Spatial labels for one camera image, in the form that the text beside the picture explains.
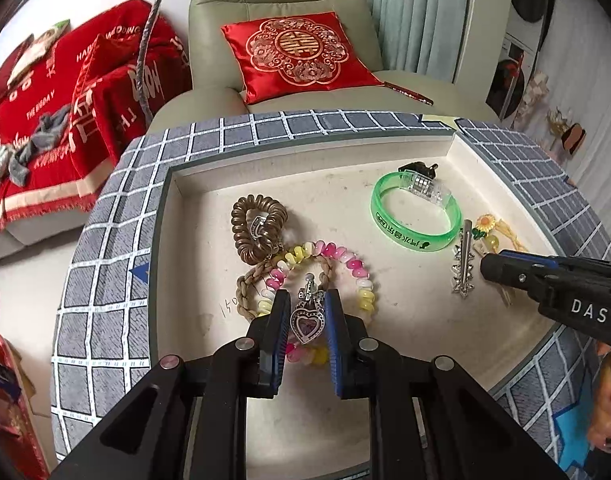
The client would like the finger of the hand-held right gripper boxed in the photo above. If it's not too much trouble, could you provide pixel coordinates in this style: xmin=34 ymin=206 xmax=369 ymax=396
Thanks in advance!
xmin=500 ymin=249 xmax=611 ymax=276
xmin=480 ymin=254 xmax=553 ymax=305

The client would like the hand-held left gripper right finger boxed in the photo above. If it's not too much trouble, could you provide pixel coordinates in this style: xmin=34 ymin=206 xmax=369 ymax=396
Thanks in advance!
xmin=323 ymin=289 xmax=569 ymax=480

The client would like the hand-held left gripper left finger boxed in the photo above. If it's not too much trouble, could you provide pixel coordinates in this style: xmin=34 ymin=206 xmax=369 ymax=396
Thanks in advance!
xmin=50 ymin=289 xmax=292 ymax=480

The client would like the silver heart pendant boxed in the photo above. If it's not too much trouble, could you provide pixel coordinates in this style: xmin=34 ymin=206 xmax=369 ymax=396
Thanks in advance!
xmin=290 ymin=272 xmax=329 ymax=346

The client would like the silver hair clip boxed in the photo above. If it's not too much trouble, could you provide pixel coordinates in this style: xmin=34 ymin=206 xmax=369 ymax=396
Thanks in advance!
xmin=450 ymin=219 xmax=479 ymax=300

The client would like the sunflower hair clip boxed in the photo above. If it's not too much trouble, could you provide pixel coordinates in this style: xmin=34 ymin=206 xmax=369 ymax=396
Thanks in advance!
xmin=470 ymin=212 xmax=529 ymax=256

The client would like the grey jewelry tray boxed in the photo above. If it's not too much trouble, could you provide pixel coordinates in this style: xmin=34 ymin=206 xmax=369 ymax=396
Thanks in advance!
xmin=146 ymin=127 xmax=571 ymax=480

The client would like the brown braided rope bracelet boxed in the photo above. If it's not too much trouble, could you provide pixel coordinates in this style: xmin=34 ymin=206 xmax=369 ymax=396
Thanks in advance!
xmin=234 ymin=252 xmax=336 ymax=323

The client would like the pink yellow beaded bracelet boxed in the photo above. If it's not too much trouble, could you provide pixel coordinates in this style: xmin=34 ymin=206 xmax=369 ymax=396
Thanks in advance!
xmin=258 ymin=241 xmax=376 ymax=367

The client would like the green translucent bangle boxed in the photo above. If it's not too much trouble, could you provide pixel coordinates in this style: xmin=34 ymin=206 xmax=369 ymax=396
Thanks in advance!
xmin=370 ymin=170 xmax=461 ymax=253

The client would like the small silver charm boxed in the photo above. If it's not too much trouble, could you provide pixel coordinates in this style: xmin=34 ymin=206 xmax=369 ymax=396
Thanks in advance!
xmin=250 ymin=214 xmax=274 ymax=241

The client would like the person's right hand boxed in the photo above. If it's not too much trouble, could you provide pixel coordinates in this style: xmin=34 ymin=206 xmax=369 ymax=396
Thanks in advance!
xmin=588 ymin=342 xmax=611 ymax=453

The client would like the small flower ornament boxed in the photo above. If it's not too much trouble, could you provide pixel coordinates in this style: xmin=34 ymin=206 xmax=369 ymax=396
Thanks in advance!
xmin=545 ymin=107 xmax=589 ymax=156

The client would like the black hair clip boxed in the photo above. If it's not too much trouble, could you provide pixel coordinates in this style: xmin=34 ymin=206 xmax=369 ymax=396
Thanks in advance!
xmin=398 ymin=161 xmax=439 ymax=181

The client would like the white flower bouquet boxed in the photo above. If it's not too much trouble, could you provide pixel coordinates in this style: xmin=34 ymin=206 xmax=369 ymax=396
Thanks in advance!
xmin=523 ymin=70 xmax=551 ymax=121

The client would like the round red black fan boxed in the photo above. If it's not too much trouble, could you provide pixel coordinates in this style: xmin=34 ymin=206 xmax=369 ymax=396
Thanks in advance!
xmin=485 ymin=57 xmax=526 ymax=121

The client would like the red patterned stick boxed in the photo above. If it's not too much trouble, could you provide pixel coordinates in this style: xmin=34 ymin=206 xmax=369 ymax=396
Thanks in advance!
xmin=383 ymin=80 xmax=435 ymax=107

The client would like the beige sofa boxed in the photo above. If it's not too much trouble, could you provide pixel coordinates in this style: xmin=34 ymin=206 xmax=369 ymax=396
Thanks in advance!
xmin=0 ymin=195 xmax=106 ymax=271

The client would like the red patterned bag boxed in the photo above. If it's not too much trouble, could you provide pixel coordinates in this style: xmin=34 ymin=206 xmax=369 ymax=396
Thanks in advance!
xmin=0 ymin=330 xmax=51 ymax=480

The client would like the pale blue curtain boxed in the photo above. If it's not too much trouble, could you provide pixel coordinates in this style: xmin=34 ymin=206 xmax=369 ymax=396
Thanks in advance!
xmin=355 ymin=0 xmax=473 ymax=83

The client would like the red embroidered cushion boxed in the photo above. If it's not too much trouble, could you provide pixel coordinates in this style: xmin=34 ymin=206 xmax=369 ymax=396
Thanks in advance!
xmin=220 ymin=11 xmax=386 ymax=106

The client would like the red printed blanket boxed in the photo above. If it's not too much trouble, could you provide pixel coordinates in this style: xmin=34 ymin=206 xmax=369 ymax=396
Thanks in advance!
xmin=0 ymin=0 xmax=194 ymax=237

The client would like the grey cloth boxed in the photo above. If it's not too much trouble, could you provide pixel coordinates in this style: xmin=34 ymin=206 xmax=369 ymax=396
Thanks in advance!
xmin=8 ymin=105 xmax=74 ymax=186

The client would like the pale green armchair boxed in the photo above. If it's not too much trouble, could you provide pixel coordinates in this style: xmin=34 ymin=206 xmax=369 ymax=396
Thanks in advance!
xmin=148 ymin=0 xmax=501 ymax=133

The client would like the printed photo card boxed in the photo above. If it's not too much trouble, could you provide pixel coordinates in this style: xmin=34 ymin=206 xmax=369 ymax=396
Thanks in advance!
xmin=8 ymin=17 xmax=71 ymax=86

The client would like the brown spiral hair tie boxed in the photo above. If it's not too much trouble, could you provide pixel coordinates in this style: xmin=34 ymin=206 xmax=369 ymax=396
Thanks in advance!
xmin=230 ymin=192 xmax=289 ymax=265

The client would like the grey braided cable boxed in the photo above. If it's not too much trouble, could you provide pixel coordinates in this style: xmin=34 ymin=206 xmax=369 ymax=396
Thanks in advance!
xmin=138 ymin=0 xmax=179 ymax=121

